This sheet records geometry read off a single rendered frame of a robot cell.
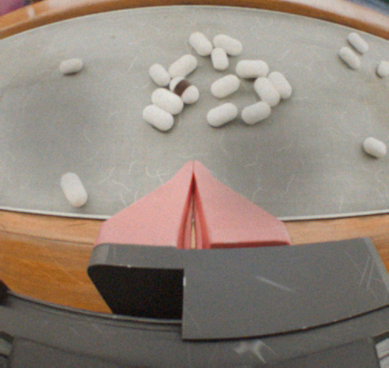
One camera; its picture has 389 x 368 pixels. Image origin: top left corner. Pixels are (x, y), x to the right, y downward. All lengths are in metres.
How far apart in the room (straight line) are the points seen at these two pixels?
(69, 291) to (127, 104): 0.21
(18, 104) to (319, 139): 0.39
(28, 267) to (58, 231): 0.05
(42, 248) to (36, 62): 0.26
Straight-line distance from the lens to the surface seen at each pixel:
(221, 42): 0.31
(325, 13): 0.43
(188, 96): 0.26
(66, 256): 0.25
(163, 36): 0.35
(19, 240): 0.28
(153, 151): 0.26
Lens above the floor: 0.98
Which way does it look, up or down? 76 degrees down
